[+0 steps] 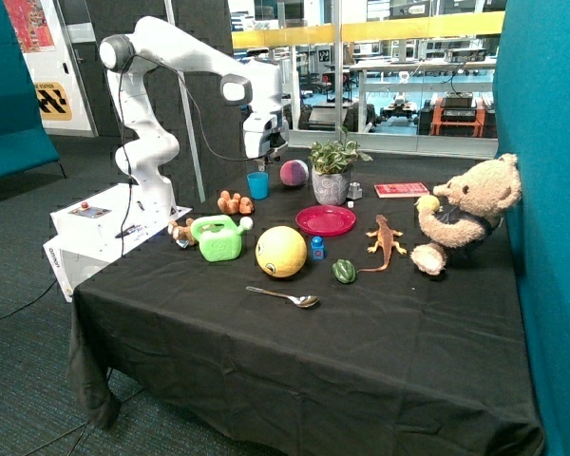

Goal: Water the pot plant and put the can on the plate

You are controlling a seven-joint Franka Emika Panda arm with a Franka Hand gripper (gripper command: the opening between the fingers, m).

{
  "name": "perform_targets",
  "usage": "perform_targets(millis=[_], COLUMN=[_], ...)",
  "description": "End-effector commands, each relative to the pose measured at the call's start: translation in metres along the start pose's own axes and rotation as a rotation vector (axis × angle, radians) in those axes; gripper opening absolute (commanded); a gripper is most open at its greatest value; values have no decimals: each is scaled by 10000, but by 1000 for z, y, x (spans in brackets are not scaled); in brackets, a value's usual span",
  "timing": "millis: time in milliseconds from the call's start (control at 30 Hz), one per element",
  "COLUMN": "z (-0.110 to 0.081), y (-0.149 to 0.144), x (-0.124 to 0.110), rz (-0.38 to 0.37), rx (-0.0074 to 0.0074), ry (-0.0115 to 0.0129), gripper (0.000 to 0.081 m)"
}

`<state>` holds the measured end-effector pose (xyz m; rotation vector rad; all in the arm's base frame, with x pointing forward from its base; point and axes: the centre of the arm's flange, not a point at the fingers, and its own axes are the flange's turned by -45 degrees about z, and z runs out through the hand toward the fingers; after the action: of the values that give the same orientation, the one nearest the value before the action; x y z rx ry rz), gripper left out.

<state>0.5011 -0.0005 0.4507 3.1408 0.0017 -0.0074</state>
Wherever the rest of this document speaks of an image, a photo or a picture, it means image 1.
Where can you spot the yellow toy ball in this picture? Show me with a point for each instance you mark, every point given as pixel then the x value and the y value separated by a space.
pixel 428 202

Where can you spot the small brown plush bear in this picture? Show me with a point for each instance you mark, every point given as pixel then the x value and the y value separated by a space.
pixel 182 234

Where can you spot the grey metal block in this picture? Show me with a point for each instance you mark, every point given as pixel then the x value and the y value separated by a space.
pixel 355 191

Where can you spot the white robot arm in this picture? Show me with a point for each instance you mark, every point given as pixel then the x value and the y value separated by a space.
pixel 155 43

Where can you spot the orange toy lizard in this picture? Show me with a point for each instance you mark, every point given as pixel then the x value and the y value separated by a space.
pixel 385 239

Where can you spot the potted green plant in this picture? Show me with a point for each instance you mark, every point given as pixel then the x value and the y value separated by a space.
pixel 332 163

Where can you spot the white robot control box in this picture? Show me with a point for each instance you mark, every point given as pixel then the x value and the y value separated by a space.
pixel 98 230

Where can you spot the red book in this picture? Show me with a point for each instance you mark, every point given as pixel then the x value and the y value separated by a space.
pixel 401 190

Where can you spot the yellow smiley ball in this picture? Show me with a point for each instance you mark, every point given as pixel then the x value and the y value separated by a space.
pixel 281 252

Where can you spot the blue plastic cup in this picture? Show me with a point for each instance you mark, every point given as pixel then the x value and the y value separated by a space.
pixel 258 183

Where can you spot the metal spoon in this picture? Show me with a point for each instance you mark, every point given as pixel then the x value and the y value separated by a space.
pixel 303 302

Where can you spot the pink plastic plate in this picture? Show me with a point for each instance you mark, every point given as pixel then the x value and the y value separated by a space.
pixel 325 220

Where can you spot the green toy pepper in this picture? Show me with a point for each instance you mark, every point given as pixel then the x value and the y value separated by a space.
pixel 344 271

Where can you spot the large beige teddy bear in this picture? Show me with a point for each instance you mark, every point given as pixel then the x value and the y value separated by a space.
pixel 474 204

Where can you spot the orange plush toy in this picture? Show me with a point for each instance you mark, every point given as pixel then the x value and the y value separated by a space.
pixel 235 204

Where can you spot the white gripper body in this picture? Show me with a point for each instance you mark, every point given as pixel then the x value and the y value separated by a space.
pixel 265 135

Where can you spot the teal partition panel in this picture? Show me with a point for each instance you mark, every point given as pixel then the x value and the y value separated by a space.
pixel 532 92

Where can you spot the pink purple soft ball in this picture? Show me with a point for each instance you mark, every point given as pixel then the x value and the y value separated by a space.
pixel 294 173

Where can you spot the black tablecloth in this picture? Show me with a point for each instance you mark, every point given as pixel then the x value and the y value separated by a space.
pixel 395 363

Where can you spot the teal sofa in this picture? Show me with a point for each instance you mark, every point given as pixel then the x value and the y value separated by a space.
pixel 24 143

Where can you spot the green toy watering can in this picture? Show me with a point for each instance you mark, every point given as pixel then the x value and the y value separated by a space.
pixel 219 237

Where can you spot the blue toy block bottle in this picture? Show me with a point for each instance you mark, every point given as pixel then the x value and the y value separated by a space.
pixel 318 248

